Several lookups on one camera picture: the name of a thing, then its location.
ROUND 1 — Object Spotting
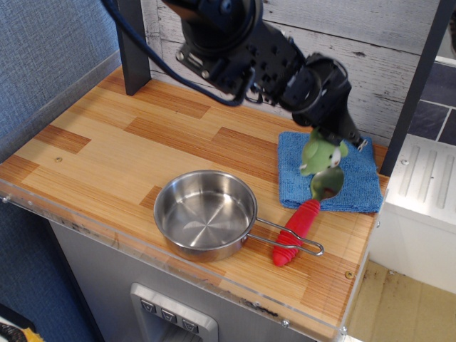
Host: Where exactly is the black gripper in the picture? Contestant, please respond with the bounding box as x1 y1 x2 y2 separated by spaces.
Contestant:
281 53 368 150

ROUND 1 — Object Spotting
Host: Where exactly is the green plush frog toy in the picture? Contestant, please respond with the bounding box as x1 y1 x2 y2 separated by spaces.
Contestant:
299 128 348 177

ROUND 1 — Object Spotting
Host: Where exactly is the stainless steel pot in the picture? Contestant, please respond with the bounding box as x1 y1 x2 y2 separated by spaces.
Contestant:
154 170 324 262

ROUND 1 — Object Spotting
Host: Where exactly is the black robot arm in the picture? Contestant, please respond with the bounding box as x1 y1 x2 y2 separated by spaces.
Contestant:
166 1 367 150

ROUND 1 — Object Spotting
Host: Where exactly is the blue folded cloth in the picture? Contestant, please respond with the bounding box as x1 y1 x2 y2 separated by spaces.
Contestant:
278 132 383 213

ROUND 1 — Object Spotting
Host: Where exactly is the white ridged cabinet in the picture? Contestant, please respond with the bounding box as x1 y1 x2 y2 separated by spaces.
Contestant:
369 135 455 293

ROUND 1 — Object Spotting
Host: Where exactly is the clear acrylic edge guard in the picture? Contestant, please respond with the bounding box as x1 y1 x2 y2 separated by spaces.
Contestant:
1 168 377 341

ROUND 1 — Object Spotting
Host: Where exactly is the silver control panel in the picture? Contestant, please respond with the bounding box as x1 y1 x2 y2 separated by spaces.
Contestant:
130 283 219 341

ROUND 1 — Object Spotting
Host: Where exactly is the grey toy dishwasher front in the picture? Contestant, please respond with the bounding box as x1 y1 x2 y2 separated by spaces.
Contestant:
51 222 341 341

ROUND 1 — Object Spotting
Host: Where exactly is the red handled metal spoon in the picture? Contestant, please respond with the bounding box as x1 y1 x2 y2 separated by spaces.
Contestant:
272 167 345 266

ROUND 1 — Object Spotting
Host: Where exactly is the right dark frame post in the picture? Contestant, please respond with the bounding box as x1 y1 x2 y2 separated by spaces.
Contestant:
380 0 455 177

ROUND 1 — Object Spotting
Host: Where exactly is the dark frame post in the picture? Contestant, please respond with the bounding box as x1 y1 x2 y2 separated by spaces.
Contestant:
380 0 455 177
113 0 151 95

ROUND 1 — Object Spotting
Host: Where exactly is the left dark frame post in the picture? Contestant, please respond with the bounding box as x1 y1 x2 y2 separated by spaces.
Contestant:
113 0 151 95

